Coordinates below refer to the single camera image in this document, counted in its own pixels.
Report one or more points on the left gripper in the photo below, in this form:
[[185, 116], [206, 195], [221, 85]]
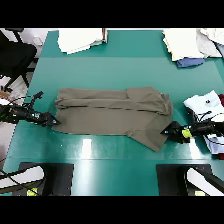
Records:
[[39, 118]]

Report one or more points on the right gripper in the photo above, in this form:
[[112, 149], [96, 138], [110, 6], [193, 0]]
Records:
[[186, 134]]

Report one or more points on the brown garment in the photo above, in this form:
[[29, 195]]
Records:
[[110, 118]]

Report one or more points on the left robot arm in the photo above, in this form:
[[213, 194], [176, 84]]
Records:
[[15, 113]]

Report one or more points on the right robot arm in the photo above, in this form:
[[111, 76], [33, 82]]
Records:
[[213, 127]]

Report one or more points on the white T-shirt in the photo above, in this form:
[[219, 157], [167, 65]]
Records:
[[203, 101]]

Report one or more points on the red garment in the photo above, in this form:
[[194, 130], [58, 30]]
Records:
[[221, 99]]

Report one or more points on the black office chair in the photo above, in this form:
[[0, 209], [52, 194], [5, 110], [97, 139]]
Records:
[[15, 55]]

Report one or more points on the blue garment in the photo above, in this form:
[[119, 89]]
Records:
[[190, 62]]

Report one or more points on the white garment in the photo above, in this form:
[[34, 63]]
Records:
[[181, 43], [80, 40]]

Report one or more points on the pale grey garment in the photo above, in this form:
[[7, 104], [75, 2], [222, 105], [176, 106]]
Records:
[[210, 41]]

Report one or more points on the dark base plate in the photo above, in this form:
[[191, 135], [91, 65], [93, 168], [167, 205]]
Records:
[[61, 178], [168, 180]]

